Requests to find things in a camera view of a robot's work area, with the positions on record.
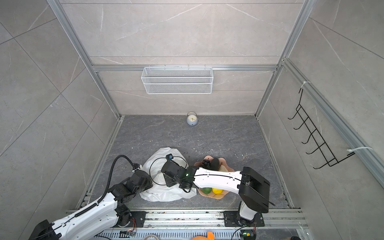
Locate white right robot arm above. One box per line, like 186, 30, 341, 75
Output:
161, 160, 274, 221

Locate black wire hook rack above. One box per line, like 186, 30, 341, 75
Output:
288, 89, 355, 170

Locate dark purple fake grapes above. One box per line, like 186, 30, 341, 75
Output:
200, 158, 221, 171

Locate light blue alarm clock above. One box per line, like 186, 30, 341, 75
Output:
187, 112, 198, 126

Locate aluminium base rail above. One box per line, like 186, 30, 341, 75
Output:
58, 208, 307, 240

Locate aluminium frame rail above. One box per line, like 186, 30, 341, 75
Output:
47, 0, 122, 120

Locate green fake fruit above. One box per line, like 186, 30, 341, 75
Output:
201, 188, 212, 195

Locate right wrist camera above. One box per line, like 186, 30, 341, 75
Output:
166, 154, 174, 161

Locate pink wavy plastic bowl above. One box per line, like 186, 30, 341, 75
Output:
194, 156, 235, 200

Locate orange object at bottom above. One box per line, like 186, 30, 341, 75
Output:
191, 232, 215, 240

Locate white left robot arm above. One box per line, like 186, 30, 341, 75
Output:
29, 170, 153, 240

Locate black corrugated cable conduit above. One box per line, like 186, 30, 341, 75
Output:
95, 154, 136, 205

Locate beige fake fruit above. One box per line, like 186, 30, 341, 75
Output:
218, 165, 229, 172

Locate white plastic bag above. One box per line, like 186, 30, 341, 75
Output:
140, 147, 197, 202

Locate yellow fake fruit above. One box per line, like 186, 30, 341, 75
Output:
212, 188, 223, 195

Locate white wire mesh basket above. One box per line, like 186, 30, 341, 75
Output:
141, 67, 214, 95

